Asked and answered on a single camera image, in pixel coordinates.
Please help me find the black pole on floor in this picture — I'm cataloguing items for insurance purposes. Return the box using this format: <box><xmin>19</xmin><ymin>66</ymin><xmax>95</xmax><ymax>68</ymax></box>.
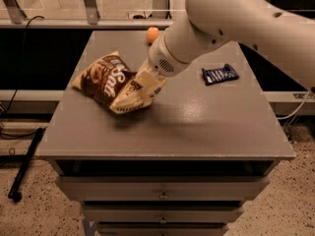
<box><xmin>8</xmin><ymin>128</ymin><xmax>44</xmax><ymax>203</ymax></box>

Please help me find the top grey drawer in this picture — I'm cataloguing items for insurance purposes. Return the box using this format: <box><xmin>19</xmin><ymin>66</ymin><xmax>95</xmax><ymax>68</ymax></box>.
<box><xmin>56</xmin><ymin>176</ymin><xmax>269</xmax><ymax>202</ymax></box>

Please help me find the white cable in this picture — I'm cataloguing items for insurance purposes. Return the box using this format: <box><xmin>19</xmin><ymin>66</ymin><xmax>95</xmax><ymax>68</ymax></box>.
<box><xmin>276</xmin><ymin>89</ymin><xmax>312</xmax><ymax>121</ymax></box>

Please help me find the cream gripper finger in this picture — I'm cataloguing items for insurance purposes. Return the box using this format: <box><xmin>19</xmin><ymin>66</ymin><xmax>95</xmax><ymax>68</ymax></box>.
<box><xmin>111</xmin><ymin>71</ymin><xmax>169</xmax><ymax>114</ymax></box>

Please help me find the brown sea salt chip bag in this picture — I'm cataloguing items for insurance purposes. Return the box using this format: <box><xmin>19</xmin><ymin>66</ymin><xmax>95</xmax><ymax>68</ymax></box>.
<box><xmin>71</xmin><ymin>51</ymin><xmax>148</xmax><ymax>114</ymax></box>

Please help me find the grey drawer cabinet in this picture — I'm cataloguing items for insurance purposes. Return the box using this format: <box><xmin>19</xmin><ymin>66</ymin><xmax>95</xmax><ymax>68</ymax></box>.
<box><xmin>37</xmin><ymin>42</ymin><xmax>294</xmax><ymax>228</ymax></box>

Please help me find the middle grey drawer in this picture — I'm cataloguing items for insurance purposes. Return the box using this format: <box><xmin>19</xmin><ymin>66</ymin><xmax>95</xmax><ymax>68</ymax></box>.
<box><xmin>82</xmin><ymin>205</ymin><xmax>244</xmax><ymax>223</ymax></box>

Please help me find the metal railing frame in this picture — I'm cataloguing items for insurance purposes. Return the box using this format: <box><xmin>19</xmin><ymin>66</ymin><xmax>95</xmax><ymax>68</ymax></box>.
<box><xmin>0</xmin><ymin>0</ymin><xmax>184</xmax><ymax>30</ymax></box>

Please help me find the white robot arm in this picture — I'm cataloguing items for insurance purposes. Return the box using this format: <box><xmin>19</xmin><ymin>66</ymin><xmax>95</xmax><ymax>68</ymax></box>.
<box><xmin>110</xmin><ymin>0</ymin><xmax>315</xmax><ymax>113</ymax></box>

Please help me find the blue rxbar wrapper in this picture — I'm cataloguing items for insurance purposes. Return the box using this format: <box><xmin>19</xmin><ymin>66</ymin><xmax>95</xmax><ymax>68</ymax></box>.
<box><xmin>202</xmin><ymin>64</ymin><xmax>239</xmax><ymax>86</ymax></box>

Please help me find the bottom grey drawer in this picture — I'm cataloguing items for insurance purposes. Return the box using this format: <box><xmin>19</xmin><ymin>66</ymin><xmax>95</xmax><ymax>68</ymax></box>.
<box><xmin>97</xmin><ymin>224</ymin><xmax>228</xmax><ymax>236</ymax></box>

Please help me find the grey drawer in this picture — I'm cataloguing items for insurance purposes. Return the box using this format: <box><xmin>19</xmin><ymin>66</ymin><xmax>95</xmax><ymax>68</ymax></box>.
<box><xmin>82</xmin><ymin>205</ymin><xmax>244</xmax><ymax>223</ymax></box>
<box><xmin>97</xmin><ymin>224</ymin><xmax>228</xmax><ymax>236</ymax></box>
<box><xmin>56</xmin><ymin>176</ymin><xmax>269</xmax><ymax>202</ymax></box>

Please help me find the orange fruit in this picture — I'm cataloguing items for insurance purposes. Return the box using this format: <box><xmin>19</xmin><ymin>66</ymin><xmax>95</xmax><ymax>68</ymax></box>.
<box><xmin>146</xmin><ymin>27</ymin><xmax>159</xmax><ymax>44</ymax></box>

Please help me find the black cable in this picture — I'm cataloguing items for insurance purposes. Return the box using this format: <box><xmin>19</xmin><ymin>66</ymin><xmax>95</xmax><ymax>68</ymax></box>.
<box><xmin>0</xmin><ymin>15</ymin><xmax>46</xmax><ymax>141</ymax></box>

